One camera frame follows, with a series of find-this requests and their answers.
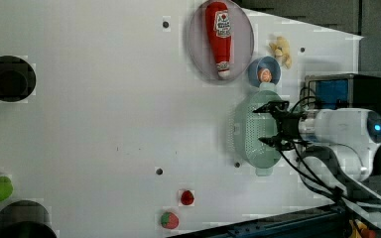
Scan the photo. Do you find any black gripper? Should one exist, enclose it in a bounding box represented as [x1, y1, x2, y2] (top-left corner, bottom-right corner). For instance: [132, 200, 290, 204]
[253, 100, 307, 149]

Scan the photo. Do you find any green oval plastic strainer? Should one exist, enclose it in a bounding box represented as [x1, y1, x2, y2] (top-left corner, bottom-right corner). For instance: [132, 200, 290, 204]
[231, 82, 281, 177]

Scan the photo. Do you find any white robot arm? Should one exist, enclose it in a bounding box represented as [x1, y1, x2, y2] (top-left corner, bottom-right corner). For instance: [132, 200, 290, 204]
[254, 100, 381, 230]

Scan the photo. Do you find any orange slice toy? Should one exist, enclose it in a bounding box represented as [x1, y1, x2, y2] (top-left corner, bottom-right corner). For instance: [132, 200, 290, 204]
[258, 68, 272, 82]

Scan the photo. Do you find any blue bowl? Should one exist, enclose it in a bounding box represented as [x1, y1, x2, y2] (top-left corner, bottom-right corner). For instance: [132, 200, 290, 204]
[248, 57, 281, 87]

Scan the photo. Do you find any peeled banana toy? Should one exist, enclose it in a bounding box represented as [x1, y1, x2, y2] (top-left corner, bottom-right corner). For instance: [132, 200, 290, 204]
[269, 37, 292, 69]

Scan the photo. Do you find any black toaster oven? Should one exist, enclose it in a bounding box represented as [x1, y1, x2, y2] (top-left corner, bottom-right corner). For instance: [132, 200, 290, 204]
[299, 73, 381, 180]

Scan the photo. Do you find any grey round plate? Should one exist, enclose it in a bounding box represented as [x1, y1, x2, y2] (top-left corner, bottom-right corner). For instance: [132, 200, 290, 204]
[187, 0, 254, 83]

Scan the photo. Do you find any dark red strawberry toy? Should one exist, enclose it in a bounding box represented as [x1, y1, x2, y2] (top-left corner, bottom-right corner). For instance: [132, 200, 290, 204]
[181, 190, 194, 205]

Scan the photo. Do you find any red ketchup bottle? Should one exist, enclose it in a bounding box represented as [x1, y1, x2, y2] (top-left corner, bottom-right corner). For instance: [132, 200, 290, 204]
[204, 2, 232, 78]

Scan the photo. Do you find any red green strawberry toy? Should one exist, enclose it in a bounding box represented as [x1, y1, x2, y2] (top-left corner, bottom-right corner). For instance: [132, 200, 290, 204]
[160, 211, 180, 229]

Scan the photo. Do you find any black utensil holder cup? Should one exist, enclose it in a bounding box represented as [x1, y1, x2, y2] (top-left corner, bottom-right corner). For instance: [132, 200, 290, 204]
[0, 200, 58, 238]

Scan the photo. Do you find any black round container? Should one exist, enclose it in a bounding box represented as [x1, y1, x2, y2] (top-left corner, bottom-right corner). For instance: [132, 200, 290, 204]
[0, 56, 37, 102]

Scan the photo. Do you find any green pear toy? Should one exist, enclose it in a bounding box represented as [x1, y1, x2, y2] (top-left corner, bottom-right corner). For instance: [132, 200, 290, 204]
[0, 177, 14, 202]

